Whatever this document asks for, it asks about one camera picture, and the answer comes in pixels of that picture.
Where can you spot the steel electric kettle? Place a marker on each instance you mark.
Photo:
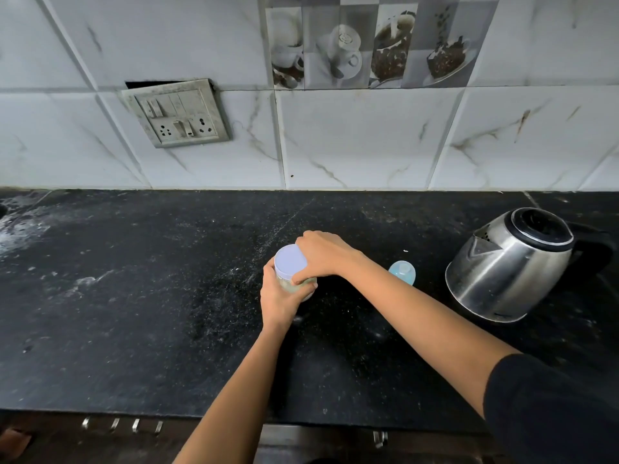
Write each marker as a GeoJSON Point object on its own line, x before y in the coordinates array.
{"type": "Point", "coordinates": [512, 270]}

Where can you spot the lilac round jar lid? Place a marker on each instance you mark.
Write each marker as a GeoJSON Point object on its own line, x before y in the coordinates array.
{"type": "Point", "coordinates": [290, 263]}

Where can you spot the dark wooden base cabinet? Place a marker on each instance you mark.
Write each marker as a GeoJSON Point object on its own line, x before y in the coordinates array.
{"type": "Point", "coordinates": [96, 442]}

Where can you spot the person's right hand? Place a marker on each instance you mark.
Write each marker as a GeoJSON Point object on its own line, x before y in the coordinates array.
{"type": "Point", "coordinates": [324, 256]}

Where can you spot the person's right forearm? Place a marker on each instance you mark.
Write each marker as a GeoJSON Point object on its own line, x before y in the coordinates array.
{"type": "Point", "coordinates": [425, 323]}

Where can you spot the black shirt sleeve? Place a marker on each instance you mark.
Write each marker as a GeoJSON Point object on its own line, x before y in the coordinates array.
{"type": "Point", "coordinates": [556, 410]}

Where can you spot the person's left hand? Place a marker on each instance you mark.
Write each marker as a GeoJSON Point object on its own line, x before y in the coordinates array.
{"type": "Point", "coordinates": [280, 299]}

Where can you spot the person's left forearm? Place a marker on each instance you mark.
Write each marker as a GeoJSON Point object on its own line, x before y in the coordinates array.
{"type": "Point", "coordinates": [232, 401]}

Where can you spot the clear milk powder jar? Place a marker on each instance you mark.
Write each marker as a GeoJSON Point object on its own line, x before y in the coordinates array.
{"type": "Point", "coordinates": [297, 288]}

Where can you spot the clear bottle cap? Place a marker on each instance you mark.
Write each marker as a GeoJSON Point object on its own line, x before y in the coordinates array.
{"type": "Point", "coordinates": [402, 271]}

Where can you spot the grey wall switch socket panel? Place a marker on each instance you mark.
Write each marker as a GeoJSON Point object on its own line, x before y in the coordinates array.
{"type": "Point", "coordinates": [176, 115]}

